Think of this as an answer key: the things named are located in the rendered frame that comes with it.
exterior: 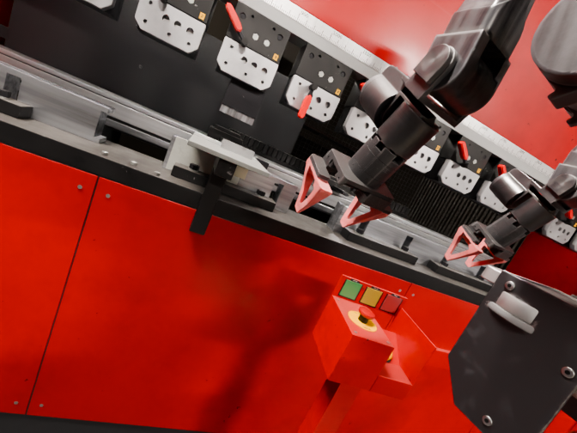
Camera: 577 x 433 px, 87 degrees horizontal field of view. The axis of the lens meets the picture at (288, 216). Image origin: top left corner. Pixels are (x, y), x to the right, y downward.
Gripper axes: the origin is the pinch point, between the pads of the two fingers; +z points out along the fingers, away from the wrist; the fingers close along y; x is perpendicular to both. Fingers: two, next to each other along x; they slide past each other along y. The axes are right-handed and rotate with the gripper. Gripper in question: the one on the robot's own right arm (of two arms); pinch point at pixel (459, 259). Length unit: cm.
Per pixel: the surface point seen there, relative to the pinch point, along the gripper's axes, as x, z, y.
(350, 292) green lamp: -1.8, 22.5, 14.2
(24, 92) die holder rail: -51, 33, 92
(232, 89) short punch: -53, 10, 49
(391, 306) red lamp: 1.9, 20.4, 2.4
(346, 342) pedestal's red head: 11.4, 21.2, 23.0
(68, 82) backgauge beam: -75, 41, 87
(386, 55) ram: -55, -19, 14
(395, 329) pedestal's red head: 6.6, 23.6, 0.2
